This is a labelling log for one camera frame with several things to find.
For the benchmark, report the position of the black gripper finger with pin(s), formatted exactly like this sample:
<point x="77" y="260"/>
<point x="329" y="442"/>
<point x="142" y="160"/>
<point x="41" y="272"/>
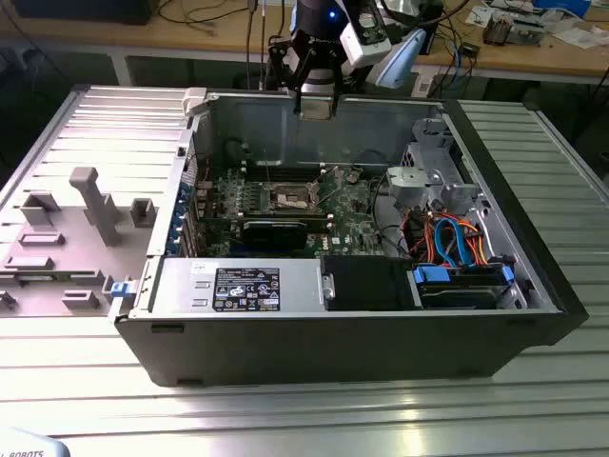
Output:
<point x="337" y="71"/>
<point x="285" y="62"/>

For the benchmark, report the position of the silver CPU plate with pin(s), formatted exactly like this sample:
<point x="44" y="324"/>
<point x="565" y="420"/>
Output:
<point x="316" y="110"/>

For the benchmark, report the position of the white-clip RAM slot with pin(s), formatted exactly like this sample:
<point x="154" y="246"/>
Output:
<point x="257" y="166"/>
<point x="257" y="176"/>

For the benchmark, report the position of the CPU socket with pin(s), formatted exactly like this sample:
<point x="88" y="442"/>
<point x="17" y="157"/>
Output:
<point x="285" y="196"/>

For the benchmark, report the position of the copper finned CPU cooler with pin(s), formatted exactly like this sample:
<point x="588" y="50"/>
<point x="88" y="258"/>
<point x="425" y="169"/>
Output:
<point x="497" y="31"/>

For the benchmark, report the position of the white label box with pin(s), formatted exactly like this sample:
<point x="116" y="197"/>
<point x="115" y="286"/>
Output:
<point x="423" y="86"/>

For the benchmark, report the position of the wooden desk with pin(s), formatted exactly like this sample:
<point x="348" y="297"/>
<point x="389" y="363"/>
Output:
<point x="190" y="35"/>

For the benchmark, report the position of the pale grey case latch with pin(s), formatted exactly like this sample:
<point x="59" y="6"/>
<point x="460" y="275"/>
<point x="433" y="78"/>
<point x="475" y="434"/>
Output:
<point x="195" y="102"/>

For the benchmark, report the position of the round coin battery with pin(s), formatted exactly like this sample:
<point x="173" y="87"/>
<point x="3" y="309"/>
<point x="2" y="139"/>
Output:
<point x="352" y="177"/>

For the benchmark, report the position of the perforated metal drive cage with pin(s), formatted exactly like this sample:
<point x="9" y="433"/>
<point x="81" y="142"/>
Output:
<point x="428" y="131"/>

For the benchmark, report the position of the tall black box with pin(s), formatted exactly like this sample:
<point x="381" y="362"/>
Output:
<point x="435" y="19"/>

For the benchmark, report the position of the small black adapter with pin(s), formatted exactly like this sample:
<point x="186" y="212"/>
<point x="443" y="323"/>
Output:
<point x="468" y="50"/>

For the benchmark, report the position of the white card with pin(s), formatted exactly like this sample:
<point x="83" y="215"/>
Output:
<point x="478" y="16"/>

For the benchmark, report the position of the green motherboard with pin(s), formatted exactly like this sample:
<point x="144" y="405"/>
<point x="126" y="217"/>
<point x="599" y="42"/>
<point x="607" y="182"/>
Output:
<point x="354" y="224"/>

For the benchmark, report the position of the black graphics card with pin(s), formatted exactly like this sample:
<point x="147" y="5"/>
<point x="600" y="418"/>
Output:
<point x="273" y="236"/>

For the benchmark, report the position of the metal drive box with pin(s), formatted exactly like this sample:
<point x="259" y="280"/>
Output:
<point x="528" y="33"/>

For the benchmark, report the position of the wide black box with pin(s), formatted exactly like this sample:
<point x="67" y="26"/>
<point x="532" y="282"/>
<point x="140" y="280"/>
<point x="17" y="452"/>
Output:
<point x="85" y="9"/>

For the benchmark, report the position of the black drive box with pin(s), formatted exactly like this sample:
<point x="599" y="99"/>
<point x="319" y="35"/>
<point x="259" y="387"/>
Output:
<point x="366" y="285"/>

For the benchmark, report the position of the grey power supply unit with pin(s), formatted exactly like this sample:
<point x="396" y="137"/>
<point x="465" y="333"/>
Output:
<point x="295" y="285"/>

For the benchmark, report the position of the blue box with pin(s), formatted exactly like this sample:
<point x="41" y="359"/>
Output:
<point x="561" y="5"/>

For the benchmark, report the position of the white papers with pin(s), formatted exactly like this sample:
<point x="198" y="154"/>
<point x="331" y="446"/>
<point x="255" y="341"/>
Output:
<point x="578" y="37"/>

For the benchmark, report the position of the hard disk in blue carrier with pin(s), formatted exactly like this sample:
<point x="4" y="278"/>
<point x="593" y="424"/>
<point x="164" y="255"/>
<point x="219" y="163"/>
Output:
<point x="457" y="296"/>

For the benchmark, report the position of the black open PC case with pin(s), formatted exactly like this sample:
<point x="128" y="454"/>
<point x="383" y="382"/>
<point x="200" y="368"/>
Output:
<point x="333" y="347"/>

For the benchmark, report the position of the blue plastic clip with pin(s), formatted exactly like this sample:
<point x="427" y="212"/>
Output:
<point x="121" y="290"/>

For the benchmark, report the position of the grey parts rack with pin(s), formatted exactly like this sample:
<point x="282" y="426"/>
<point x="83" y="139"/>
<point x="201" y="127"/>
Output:
<point x="71" y="266"/>

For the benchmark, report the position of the green RAM stick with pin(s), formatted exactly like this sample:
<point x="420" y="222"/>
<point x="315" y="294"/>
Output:
<point x="71" y="275"/>

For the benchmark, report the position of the pale blue teach pendant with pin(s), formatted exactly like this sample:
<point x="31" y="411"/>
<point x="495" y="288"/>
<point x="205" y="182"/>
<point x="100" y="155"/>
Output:
<point x="28" y="445"/>

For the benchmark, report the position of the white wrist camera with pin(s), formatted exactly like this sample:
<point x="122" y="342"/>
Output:
<point x="366" y="52"/>

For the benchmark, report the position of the silver metal bracket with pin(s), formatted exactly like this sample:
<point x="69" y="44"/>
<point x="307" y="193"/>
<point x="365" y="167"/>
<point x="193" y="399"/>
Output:
<point x="414" y="183"/>

